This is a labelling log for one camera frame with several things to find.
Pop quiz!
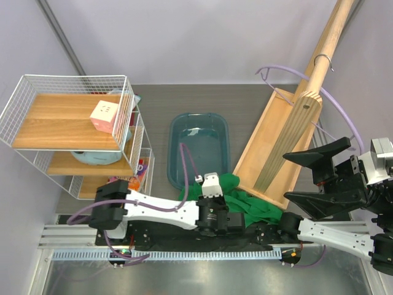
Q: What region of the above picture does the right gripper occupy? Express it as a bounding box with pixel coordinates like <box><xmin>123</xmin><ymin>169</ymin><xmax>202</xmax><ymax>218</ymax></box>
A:
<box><xmin>279</xmin><ymin>134</ymin><xmax>392</xmax><ymax>217</ymax></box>

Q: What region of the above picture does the green tank top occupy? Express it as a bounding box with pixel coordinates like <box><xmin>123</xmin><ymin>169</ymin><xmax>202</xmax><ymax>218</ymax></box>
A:
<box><xmin>177</xmin><ymin>173</ymin><xmax>283</xmax><ymax>228</ymax></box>

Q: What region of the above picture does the lilac plastic clothes hanger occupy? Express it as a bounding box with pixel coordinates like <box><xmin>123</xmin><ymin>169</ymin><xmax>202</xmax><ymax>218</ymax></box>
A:
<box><xmin>255</xmin><ymin>65</ymin><xmax>365</xmax><ymax>155</ymax></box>

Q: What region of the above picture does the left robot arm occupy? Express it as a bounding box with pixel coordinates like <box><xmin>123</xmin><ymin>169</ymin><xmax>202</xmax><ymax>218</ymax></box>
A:
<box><xmin>88</xmin><ymin>173</ymin><xmax>246</xmax><ymax>245</ymax></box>

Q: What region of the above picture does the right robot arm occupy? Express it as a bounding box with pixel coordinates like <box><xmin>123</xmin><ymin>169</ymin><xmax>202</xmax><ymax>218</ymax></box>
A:
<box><xmin>277</xmin><ymin>137</ymin><xmax>392</xmax><ymax>275</ymax></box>

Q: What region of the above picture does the wooden clothes rack stand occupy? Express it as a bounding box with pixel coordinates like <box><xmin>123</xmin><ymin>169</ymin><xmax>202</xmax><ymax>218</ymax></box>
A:
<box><xmin>233</xmin><ymin>1</ymin><xmax>353</xmax><ymax>210</ymax></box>

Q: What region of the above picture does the teal plastic basin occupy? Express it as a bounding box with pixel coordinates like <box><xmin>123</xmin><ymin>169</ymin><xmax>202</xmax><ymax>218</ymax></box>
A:
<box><xmin>167</xmin><ymin>113</ymin><xmax>231</xmax><ymax>190</ymax></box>

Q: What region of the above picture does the colourful children's book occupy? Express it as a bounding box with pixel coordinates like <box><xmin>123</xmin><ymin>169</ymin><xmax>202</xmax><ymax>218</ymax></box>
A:
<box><xmin>107</xmin><ymin>157</ymin><xmax>149</xmax><ymax>191</ymax></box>

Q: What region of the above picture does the pink white cube socket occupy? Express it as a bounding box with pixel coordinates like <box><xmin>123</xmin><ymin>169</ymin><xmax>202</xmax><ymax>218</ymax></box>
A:
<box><xmin>90</xmin><ymin>100</ymin><xmax>119</xmax><ymax>133</ymax></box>

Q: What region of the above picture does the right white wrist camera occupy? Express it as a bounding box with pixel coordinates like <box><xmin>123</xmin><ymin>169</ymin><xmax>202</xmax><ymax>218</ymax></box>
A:
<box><xmin>359</xmin><ymin>138</ymin><xmax>392</xmax><ymax>185</ymax></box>

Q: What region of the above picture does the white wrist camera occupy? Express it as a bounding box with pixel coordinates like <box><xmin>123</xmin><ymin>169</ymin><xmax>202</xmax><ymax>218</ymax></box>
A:
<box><xmin>195</xmin><ymin>172</ymin><xmax>224</xmax><ymax>199</ymax></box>
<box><xmin>359</xmin><ymin>138</ymin><xmax>392</xmax><ymax>185</ymax></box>

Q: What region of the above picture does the white slotted cable duct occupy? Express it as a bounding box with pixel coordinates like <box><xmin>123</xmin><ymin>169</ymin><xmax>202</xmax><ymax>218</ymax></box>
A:
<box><xmin>52</xmin><ymin>248</ymin><xmax>282</xmax><ymax>261</ymax></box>

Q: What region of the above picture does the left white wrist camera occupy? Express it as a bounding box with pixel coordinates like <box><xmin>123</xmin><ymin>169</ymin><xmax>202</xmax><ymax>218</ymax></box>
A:
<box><xmin>195</xmin><ymin>172</ymin><xmax>224</xmax><ymax>199</ymax></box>

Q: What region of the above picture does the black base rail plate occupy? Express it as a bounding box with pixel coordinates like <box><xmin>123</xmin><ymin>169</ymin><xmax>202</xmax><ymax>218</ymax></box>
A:
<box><xmin>58</xmin><ymin>214</ymin><xmax>314</xmax><ymax>252</ymax></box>

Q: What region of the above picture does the white wire shelf rack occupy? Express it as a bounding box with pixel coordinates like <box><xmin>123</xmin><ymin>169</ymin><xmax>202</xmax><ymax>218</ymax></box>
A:
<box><xmin>1</xmin><ymin>74</ymin><xmax>155</xmax><ymax>200</ymax></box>

